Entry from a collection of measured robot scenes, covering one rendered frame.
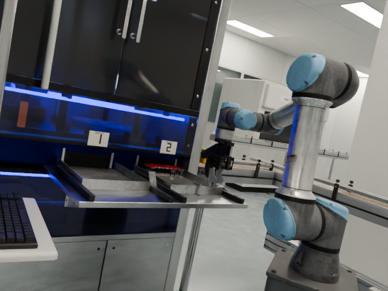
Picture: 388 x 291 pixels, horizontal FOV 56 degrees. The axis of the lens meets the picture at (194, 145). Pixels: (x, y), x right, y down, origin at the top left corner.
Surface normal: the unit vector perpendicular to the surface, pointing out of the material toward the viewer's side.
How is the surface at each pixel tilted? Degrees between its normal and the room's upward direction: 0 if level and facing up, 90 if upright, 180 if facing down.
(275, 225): 98
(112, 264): 90
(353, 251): 90
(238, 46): 90
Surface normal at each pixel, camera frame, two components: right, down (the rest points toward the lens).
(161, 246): 0.56, 0.18
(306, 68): -0.87, -0.27
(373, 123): -0.80, -0.11
